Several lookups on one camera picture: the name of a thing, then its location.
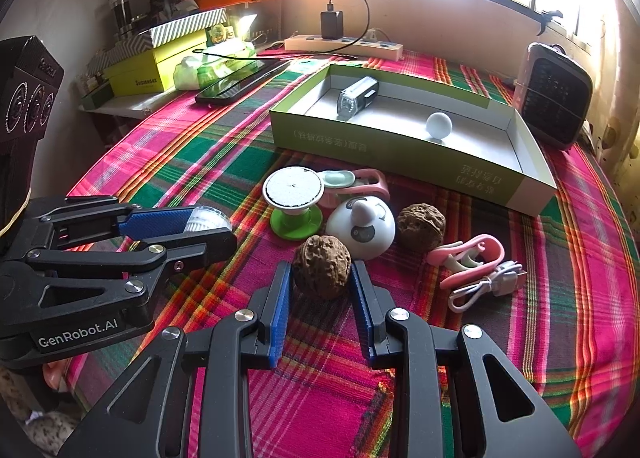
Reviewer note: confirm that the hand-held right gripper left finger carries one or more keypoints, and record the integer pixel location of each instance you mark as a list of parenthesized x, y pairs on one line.
[(279, 323)]

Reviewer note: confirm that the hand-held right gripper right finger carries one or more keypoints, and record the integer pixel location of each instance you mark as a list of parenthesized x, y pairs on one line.
[(362, 318)]

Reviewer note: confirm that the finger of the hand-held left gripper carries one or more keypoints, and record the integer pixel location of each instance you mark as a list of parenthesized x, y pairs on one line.
[(190, 250), (155, 223)]

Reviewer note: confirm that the small white round light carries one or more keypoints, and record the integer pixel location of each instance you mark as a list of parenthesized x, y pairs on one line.
[(205, 220)]

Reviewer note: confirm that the brown walnut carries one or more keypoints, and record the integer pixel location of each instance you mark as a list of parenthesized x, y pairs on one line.
[(320, 265), (421, 228)]

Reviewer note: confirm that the white dome toy with face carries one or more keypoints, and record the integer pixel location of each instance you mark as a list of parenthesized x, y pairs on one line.
[(361, 233)]

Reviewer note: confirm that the green and white spool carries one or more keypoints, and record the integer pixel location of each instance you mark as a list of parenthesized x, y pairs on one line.
[(292, 198)]

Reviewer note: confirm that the pink clip with green pad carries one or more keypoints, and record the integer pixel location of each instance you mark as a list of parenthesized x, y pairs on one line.
[(467, 253), (372, 176)]

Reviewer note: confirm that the green cardboard box tray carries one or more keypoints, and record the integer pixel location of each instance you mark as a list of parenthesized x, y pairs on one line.
[(380, 137)]

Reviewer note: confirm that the white ball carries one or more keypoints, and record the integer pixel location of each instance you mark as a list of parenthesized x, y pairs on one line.
[(438, 125)]

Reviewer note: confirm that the black and silver bike light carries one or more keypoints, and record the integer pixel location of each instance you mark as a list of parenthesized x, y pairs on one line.
[(356, 96)]

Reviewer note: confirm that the person's left hand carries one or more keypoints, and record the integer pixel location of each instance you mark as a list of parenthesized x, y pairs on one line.
[(56, 374)]

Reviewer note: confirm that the dark green small box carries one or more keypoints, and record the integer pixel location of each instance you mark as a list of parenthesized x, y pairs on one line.
[(95, 92)]

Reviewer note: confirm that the yellow rubber band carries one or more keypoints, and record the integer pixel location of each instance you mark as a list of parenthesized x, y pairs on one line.
[(17, 215)]

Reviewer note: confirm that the yellow-green box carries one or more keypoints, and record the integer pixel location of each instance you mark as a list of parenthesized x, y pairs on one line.
[(145, 72)]

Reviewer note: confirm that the glass jar with black lid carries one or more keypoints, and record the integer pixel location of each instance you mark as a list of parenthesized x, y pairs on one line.
[(120, 12)]

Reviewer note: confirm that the green wet wipes pack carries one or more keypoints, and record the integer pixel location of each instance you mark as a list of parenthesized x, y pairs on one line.
[(210, 70)]

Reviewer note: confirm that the black phone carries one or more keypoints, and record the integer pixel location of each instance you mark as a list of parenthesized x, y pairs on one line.
[(240, 80)]

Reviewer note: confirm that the green and white striped box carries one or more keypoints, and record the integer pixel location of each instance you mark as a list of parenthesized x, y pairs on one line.
[(185, 27)]

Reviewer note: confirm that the small yellow-green packet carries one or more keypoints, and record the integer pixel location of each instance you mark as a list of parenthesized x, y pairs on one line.
[(220, 32)]

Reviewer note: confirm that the clear plastic container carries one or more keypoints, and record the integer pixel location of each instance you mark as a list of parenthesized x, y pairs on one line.
[(250, 22)]

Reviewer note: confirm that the speckled cloth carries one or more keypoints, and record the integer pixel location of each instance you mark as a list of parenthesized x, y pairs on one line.
[(45, 433)]

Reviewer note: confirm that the cream power strip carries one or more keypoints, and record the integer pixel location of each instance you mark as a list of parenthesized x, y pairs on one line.
[(345, 48)]

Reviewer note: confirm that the black charger adapter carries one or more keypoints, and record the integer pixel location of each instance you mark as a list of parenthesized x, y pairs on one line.
[(331, 23)]

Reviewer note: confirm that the white plug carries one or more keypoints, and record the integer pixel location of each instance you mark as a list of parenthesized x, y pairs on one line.
[(372, 35)]

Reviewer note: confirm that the grey space heater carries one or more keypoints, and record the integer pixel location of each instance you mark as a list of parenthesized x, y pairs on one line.
[(552, 92)]

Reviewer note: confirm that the beige heart print curtain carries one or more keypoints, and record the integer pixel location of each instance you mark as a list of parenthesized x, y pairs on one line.
[(622, 87)]

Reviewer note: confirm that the black window hook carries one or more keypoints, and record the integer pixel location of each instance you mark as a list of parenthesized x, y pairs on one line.
[(550, 17)]

